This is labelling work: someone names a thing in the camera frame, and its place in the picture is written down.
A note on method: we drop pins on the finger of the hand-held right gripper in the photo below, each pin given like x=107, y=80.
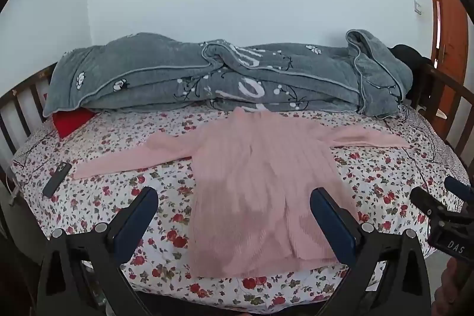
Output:
x=457, y=187
x=429, y=203

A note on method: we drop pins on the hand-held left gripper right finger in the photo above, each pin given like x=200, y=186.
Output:
x=327, y=212

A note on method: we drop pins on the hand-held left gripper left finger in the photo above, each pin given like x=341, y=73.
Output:
x=142, y=210

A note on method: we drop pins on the pink knit sweater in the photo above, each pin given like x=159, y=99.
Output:
x=251, y=190

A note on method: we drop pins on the person's right hand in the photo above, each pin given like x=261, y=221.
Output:
x=453, y=288

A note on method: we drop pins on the floral bed sheet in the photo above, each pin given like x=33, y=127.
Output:
x=111, y=190

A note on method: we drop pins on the black remote control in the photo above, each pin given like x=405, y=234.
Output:
x=56, y=179

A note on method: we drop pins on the red pillow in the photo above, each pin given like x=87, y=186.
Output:
x=70, y=121

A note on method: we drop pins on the dark cloth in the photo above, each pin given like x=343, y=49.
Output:
x=409, y=57

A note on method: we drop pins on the grey printed blanket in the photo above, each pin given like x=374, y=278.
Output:
x=222, y=79

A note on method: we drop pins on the wooden door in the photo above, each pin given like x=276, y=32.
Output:
x=450, y=31

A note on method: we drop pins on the wooden bed frame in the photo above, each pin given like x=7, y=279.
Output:
x=22, y=105

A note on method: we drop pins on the white light switch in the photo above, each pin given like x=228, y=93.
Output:
x=417, y=7

